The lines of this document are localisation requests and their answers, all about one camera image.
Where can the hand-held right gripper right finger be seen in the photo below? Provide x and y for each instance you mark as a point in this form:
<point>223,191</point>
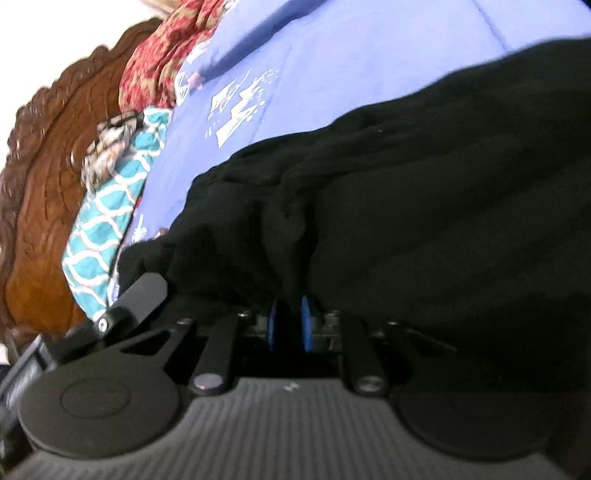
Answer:
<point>308,325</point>

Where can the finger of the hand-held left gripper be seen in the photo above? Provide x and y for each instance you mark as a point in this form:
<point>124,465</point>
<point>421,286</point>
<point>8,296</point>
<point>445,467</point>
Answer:
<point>138,300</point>

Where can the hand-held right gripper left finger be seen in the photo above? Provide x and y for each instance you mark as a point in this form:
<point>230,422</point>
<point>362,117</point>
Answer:
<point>277,325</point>

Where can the black pants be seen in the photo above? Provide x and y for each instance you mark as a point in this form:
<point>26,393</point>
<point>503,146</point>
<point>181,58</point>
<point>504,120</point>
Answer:
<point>415,207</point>

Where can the teal patterned pillow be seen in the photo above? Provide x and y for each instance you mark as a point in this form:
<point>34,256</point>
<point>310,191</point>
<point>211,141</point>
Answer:
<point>106,217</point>

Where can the carved wooden headboard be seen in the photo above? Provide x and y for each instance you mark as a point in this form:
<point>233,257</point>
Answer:
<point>51,175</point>

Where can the floral fabric scrunchie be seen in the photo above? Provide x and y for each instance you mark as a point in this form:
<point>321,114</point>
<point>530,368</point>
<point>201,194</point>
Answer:
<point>108,147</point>

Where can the red floral blanket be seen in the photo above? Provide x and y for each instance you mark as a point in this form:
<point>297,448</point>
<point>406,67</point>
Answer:
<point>161,60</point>

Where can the blue printed bedsheet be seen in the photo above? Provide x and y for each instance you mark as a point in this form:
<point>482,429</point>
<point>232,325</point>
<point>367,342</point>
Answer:
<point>346,60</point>

